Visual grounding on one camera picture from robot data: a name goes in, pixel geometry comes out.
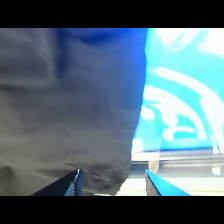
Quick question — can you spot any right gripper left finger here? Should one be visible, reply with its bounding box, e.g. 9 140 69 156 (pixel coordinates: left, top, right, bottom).
33 168 83 197

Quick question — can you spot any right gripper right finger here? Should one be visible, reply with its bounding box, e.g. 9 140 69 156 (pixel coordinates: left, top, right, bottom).
144 168 191 197

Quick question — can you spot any grey garment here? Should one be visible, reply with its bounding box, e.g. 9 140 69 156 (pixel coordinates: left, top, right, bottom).
0 27 149 197

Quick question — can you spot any silver frame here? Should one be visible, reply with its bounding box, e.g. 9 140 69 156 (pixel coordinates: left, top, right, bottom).
128 147 224 179

